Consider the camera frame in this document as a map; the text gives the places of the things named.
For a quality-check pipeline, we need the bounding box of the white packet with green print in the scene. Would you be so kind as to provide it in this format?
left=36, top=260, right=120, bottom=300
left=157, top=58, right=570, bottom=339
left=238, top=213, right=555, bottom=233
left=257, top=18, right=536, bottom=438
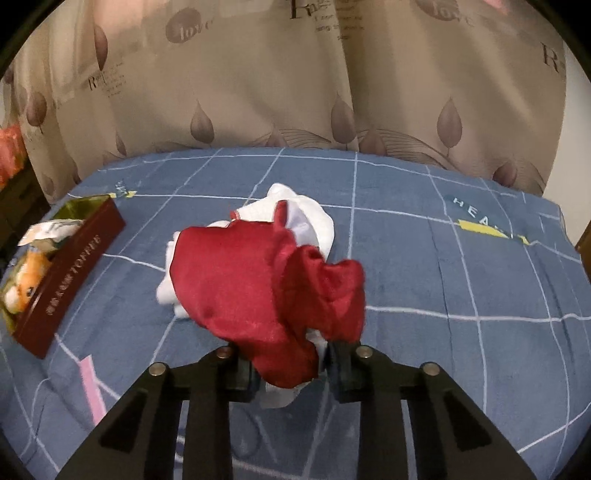
left=18, top=218, right=86, bottom=252

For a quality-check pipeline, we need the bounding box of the red and gold tin box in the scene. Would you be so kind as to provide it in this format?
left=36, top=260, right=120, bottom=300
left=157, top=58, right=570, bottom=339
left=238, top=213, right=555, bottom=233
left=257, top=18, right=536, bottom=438
left=0, top=194, right=126, bottom=360

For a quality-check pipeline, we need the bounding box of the red plastic bag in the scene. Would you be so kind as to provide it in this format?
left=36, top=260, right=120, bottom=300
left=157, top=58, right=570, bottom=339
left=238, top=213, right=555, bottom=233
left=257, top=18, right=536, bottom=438
left=0, top=124, right=26, bottom=188

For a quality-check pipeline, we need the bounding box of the orange plush toy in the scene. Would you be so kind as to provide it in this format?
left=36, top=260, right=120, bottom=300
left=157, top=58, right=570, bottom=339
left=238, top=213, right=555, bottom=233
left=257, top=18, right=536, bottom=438
left=2, top=249, right=52, bottom=315

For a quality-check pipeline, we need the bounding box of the beige leaf print curtain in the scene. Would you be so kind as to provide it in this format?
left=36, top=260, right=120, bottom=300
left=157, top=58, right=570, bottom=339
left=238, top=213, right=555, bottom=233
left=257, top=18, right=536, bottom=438
left=9, top=0, right=568, bottom=204

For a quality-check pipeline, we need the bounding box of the blue checked blanket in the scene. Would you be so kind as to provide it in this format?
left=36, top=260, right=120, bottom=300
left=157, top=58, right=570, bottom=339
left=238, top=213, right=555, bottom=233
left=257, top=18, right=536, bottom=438
left=0, top=147, right=591, bottom=480

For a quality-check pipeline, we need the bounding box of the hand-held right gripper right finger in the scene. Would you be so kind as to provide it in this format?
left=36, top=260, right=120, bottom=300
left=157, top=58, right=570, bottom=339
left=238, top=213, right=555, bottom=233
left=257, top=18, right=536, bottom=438
left=323, top=339, right=525, bottom=480

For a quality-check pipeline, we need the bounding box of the red and white satin cloth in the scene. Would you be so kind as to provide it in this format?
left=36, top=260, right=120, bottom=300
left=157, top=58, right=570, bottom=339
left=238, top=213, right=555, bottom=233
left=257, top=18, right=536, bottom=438
left=156, top=183, right=367, bottom=409

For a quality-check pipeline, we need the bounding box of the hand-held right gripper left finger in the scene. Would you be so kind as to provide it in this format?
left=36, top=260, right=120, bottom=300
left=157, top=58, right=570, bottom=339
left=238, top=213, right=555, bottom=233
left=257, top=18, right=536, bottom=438
left=55, top=345, right=264, bottom=480

